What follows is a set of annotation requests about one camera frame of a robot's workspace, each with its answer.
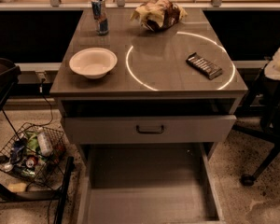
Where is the red soda can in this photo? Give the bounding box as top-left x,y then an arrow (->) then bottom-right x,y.
25,156 -> 38,169

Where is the crumpled chip bag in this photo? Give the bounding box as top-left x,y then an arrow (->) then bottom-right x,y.
130,0 -> 188,32

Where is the yellow sponge block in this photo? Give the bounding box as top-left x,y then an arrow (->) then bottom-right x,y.
7,182 -> 27,192

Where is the black wire basket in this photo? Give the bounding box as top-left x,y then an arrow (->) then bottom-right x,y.
0,123 -> 66,184

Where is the grey counter cabinet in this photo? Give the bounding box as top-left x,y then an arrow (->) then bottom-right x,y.
49,7 -> 249,224

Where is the black drawer handle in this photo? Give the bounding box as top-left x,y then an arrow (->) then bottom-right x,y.
135,125 -> 165,134

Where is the blue silver energy drink can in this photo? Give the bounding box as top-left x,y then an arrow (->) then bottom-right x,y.
91,0 -> 109,35

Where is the black power cable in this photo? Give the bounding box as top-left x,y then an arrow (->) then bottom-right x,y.
24,77 -> 55,133

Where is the clear plastic bottle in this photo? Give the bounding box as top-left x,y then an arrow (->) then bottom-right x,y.
37,127 -> 53,157

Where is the black rolling cart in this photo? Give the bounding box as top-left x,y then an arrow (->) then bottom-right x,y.
0,58 -> 75,224

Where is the grey upper drawer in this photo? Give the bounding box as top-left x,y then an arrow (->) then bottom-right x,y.
61,115 -> 236,145

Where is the white paper bowl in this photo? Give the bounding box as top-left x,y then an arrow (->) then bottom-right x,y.
69,48 -> 118,79

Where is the open lower drawer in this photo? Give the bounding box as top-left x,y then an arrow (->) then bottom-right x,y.
77,144 -> 226,224

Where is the black office chair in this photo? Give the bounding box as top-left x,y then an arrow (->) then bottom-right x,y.
232,56 -> 280,186

